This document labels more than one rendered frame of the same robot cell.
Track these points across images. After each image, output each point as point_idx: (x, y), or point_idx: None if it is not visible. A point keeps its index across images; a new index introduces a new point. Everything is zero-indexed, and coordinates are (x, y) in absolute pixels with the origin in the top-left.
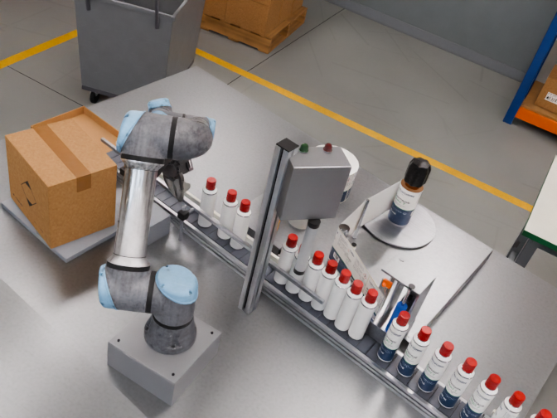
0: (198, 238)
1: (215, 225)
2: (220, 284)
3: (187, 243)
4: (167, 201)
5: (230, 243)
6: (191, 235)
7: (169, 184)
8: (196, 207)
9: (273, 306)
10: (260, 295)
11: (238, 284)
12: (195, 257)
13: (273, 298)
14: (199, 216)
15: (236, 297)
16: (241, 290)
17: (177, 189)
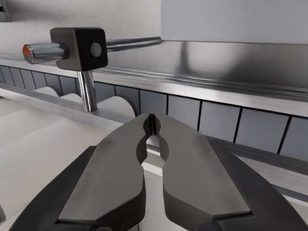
0: (118, 70)
1: (28, 90)
2: (39, 11)
3: (140, 48)
4: (269, 125)
5: (54, 92)
6: (142, 71)
7: (206, 167)
8: (78, 115)
9: (1, 45)
10: (15, 47)
11: (34, 38)
12: (101, 25)
13: (2, 55)
14: (106, 108)
15: (17, 12)
16: (25, 31)
17: (122, 146)
